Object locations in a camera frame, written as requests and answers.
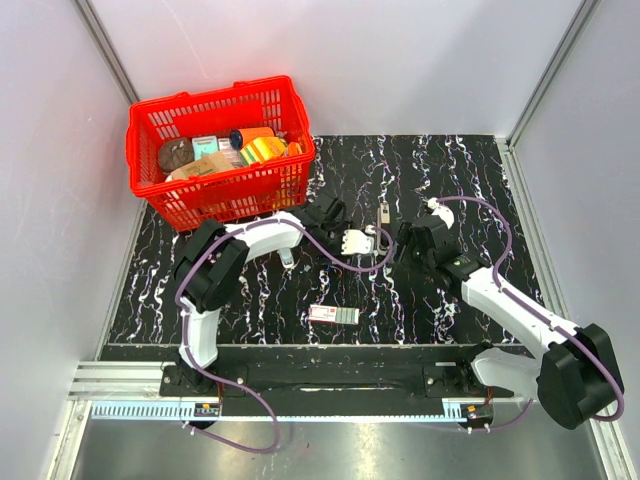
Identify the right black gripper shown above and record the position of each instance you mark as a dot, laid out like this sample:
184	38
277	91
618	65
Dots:
405	236

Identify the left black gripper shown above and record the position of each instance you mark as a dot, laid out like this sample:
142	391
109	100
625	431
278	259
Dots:
339	228

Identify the red white staple box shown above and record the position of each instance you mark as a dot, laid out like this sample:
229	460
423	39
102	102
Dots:
334	315

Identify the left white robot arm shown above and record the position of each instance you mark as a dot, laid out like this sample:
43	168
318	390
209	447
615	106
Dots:
207	271

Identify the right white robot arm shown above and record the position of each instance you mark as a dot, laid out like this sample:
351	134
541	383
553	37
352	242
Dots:
571	371

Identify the yellow green snack pack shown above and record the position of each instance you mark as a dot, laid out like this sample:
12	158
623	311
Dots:
262	150

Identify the orange blue cylinder can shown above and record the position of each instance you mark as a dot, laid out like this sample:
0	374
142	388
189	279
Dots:
238	138

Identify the brown cardboard box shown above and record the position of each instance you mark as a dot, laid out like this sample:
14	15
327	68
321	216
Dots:
209	164

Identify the red plastic shopping basket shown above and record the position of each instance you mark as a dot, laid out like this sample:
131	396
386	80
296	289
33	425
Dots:
184	204

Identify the teal small box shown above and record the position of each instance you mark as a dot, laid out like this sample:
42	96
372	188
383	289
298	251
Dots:
204	146

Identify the brown round cookie pack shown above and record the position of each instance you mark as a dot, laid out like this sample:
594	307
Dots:
175	154

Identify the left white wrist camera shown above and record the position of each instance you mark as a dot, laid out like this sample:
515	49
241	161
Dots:
358	242

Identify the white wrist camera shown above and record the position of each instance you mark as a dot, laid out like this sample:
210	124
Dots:
444	213
358	242

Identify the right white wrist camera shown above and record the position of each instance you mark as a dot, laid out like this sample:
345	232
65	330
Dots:
444	213

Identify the white slotted cable duct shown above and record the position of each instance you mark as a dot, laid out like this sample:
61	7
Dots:
315	409

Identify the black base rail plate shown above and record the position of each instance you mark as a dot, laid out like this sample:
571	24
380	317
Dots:
358	372

